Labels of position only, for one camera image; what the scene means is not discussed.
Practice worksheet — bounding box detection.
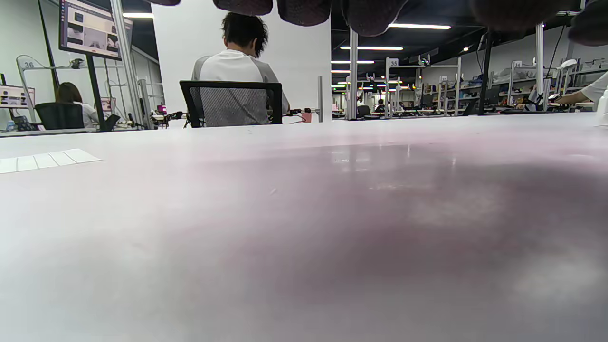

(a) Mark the person's left hand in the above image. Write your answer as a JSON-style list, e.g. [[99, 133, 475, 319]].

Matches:
[[142, 0, 608, 47]]

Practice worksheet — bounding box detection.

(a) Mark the white correction fluid bottle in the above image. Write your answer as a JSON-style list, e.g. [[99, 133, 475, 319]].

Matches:
[[597, 88, 608, 127]]

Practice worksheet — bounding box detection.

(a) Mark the white lined paper black text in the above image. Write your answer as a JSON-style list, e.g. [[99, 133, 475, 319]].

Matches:
[[0, 149, 103, 174]]

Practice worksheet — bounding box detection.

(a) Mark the white shelf rack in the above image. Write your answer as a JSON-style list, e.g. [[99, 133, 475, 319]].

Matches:
[[494, 57, 608, 113]]

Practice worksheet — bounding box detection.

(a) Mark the black mesh office chair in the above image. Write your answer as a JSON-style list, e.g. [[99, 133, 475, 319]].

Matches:
[[180, 81, 283, 128]]

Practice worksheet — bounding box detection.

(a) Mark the black framed monitor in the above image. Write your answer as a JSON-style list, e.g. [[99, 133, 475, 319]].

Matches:
[[59, 0, 133, 61]]

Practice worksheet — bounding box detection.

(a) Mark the black monitor stand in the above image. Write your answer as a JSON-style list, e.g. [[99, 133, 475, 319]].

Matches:
[[85, 55, 109, 132]]

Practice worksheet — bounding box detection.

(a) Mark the small desk monitor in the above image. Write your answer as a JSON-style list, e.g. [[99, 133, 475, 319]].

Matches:
[[0, 85, 36, 109]]

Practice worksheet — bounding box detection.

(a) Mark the grey pillar post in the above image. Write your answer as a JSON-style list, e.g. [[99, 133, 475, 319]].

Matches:
[[349, 28, 359, 120]]

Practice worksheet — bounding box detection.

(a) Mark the white frame with sign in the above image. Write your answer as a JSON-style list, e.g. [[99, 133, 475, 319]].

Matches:
[[385, 57, 462, 117]]

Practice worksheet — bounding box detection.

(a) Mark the black post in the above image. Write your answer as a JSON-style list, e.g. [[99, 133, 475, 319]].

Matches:
[[479, 33, 493, 115]]

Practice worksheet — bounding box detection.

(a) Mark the white post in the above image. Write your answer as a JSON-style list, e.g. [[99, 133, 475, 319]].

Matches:
[[536, 24, 545, 113]]

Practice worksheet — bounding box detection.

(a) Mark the aluminium frame post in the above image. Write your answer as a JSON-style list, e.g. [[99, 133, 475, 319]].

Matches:
[[110, 0, 155, 130]]

